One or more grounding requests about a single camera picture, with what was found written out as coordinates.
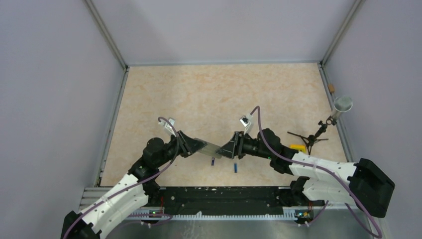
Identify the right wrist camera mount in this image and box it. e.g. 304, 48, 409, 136
239, 114, 254, 134

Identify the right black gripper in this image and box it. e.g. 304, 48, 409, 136
215, 131, 273, 160

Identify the small tan cork piece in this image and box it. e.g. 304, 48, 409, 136
327, 84, 335, 94

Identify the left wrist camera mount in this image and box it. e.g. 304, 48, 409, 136
158, 117, 177, 136

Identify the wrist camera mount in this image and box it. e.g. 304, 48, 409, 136
239, 114, 254, 134
158, 117, 177, 136

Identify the grey white remote control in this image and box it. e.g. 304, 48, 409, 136
195, 138, 222, 159

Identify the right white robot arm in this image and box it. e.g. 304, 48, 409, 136
215, 128, 395, 218

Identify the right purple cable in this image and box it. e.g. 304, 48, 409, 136
250, 106, 383, 239

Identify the silver microphone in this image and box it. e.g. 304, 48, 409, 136
328, 96, 353, 125

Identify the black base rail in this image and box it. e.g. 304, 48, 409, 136
145, 186, 325, 217

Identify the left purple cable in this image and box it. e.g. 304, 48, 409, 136
62, 116, 180, 239

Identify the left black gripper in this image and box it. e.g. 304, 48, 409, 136
155, 130, 207, 168

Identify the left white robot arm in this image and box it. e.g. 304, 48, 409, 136
61, 131, 207, 239

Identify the purple cable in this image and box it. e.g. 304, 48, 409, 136
62, 116, 180, 239
250, 106, 383, 239

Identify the yellow battery cover block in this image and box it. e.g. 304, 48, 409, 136
290, 144, 307, 153

